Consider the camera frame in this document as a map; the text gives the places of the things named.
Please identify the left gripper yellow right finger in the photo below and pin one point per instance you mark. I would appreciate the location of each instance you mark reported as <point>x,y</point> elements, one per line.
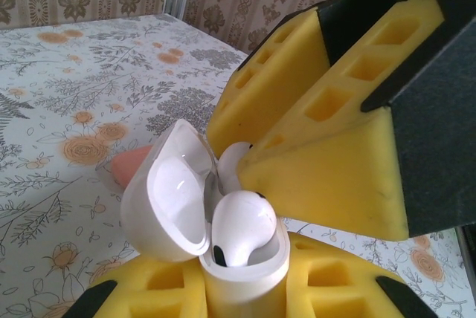
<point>346,295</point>

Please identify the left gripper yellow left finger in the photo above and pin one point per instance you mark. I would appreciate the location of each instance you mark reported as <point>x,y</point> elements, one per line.
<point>130,295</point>

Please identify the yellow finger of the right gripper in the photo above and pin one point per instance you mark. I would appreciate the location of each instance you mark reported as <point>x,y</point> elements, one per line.
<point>334,169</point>
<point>267,91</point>

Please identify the white earbud charging case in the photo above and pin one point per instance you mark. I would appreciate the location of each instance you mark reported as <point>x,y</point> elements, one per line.
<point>171,221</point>

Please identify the orange-pink case lid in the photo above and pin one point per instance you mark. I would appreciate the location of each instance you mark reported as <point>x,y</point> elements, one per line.
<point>128,167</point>

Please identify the floral patterned table cover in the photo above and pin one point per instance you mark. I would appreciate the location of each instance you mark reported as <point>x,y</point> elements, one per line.
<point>56,91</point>

